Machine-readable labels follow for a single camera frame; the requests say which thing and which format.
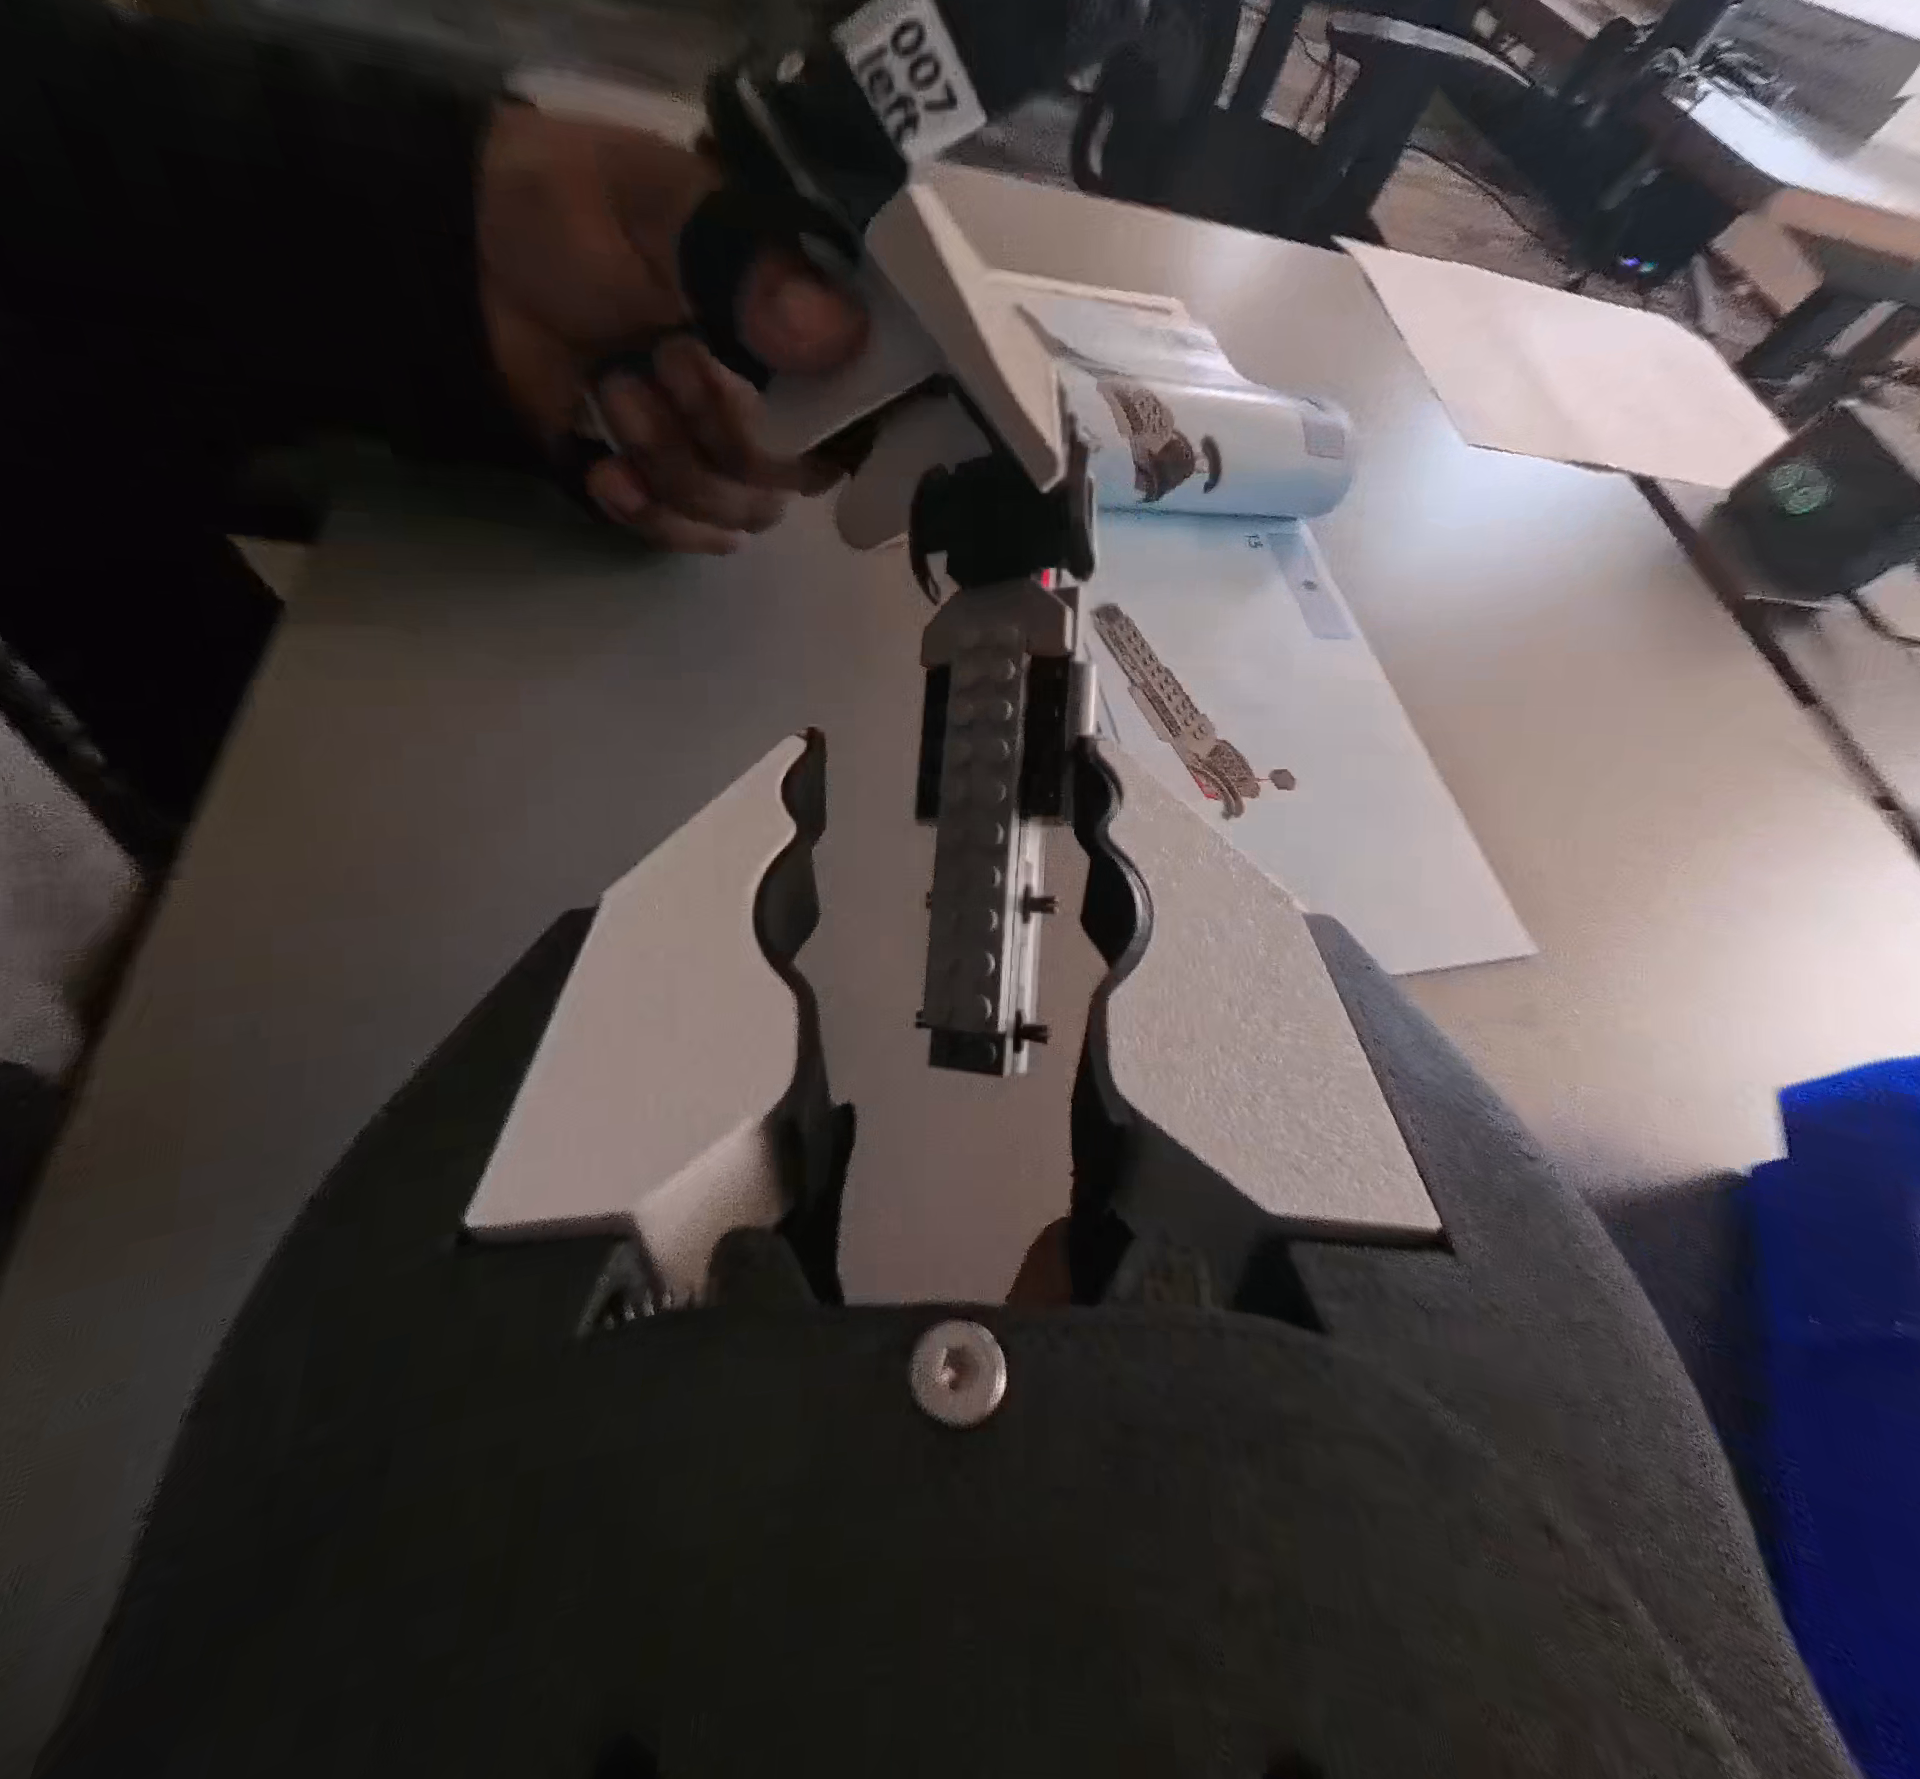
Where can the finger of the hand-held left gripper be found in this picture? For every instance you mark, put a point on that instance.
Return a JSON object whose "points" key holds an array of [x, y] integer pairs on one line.
{"points": [[877, 383], [975, 310]]}

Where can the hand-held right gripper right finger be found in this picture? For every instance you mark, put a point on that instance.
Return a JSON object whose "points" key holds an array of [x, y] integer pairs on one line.
{"points": [[1274, 1060]]}

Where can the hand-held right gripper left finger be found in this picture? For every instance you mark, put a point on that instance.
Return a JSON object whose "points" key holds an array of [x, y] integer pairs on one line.
{"points": [[645, 1029]]}

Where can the grey and black brick model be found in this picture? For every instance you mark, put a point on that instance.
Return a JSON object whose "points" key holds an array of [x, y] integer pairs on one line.
{"points": [[982, 790]]}

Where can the blue plastic parts bin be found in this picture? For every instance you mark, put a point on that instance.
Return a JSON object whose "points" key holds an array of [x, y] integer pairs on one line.
{"points": [[1845, 1360]]}

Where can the person's left forearm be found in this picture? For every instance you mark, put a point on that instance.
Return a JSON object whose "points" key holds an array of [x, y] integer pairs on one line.
{"points": [[226, 279]]}

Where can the person's left hand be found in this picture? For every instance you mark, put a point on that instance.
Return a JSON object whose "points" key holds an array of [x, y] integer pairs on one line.
{"points": [[584, 265]]}

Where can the light blue instruction booklet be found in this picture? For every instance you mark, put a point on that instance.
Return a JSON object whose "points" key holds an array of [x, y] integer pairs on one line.
{"points": [[1350, 790]]}

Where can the white cardboard sheet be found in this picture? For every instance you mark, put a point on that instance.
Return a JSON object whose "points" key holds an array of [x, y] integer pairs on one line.
{"points": [[1559, 356]]}

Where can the person's grey clothing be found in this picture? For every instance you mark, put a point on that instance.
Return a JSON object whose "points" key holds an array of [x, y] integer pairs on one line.
{"points": [[53, 880]]}

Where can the black box with green fan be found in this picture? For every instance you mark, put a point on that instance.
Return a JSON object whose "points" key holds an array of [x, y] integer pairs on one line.
{"points": [[1845, 520]]}

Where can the white background table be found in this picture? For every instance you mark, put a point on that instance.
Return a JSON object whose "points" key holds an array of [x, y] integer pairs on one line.
{"points": [[1799, 220]]}

